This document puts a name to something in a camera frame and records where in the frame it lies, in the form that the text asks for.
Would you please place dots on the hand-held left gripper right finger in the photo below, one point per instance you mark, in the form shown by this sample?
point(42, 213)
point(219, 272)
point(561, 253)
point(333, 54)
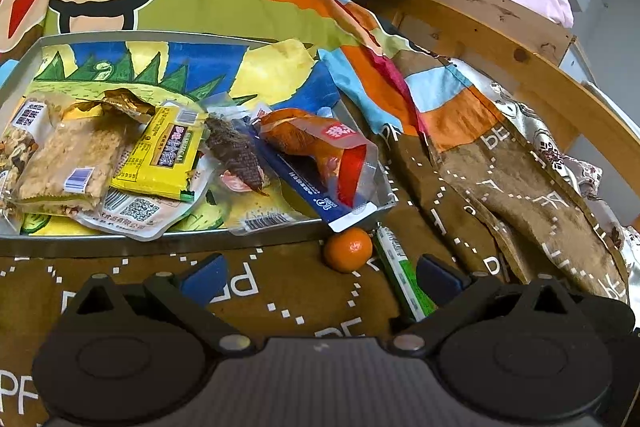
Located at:
point(440, 278)

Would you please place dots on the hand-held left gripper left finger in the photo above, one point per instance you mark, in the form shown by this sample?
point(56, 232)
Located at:
point(205, 276)

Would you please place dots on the green sausage stick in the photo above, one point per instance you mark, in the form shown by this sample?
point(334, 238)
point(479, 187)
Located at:
point(400, 267)

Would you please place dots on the silver metal tray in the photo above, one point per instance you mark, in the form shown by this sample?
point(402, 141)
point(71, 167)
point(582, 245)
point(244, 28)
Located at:
point(150, 245)

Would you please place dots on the white snack packet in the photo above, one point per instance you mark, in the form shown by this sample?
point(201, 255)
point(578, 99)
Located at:
point(140, 213)

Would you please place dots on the small tangerine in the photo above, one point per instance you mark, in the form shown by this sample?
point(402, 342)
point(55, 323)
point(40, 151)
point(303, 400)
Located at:
point(347, 252)

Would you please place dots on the clear dried plum packet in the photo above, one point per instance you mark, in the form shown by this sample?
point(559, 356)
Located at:
point(235, 152)

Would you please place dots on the navy blue sachet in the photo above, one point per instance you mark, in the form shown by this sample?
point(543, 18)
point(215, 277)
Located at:
point(300, 188)

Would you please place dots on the yellow snack packet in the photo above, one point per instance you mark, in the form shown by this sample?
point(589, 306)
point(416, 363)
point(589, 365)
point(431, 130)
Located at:
point(155, 152)

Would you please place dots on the orange chicken leg packet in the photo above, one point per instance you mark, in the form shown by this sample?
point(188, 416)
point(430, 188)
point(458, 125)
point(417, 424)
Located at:
point(300, 132)

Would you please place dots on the crispy rice bar packet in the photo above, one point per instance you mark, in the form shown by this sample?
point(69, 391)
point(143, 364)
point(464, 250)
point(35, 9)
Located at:
point(65, 157)

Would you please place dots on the gold foil candy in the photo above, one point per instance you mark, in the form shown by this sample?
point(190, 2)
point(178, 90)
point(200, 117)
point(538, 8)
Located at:
point(127, 104)

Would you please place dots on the mixed nut snack packet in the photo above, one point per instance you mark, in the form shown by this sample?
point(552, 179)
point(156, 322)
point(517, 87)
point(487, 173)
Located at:
point(15, 152)

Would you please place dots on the brown cartoon printed blanket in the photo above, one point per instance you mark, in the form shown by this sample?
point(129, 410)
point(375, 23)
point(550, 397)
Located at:
point(300, 287)

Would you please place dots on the silver floral quilt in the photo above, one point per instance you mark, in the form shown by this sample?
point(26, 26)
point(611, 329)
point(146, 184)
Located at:
point(545, 142)

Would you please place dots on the plywood board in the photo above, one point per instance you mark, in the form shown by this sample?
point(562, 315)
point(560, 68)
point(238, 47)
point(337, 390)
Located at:
point(500, 12)

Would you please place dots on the wooden bed frame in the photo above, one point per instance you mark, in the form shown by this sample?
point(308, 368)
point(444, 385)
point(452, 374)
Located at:
point(550, 72)

